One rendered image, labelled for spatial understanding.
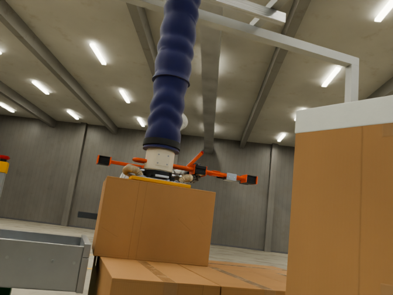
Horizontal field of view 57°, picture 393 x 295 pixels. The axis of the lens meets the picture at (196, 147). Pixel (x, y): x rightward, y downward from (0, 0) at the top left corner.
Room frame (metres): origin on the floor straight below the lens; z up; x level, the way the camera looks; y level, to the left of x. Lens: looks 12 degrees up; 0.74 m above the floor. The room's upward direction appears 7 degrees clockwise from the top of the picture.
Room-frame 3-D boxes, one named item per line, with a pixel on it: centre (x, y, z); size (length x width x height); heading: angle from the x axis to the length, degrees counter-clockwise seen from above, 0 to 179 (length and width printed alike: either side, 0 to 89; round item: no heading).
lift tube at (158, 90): (2.13, 0.21, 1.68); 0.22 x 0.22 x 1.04
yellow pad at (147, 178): (2.04, 0.18, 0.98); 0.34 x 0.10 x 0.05; 108
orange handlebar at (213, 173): (2.30, 0.06, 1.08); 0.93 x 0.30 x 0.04; 108
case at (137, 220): (2.13, 0.20, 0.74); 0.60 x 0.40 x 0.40; 106
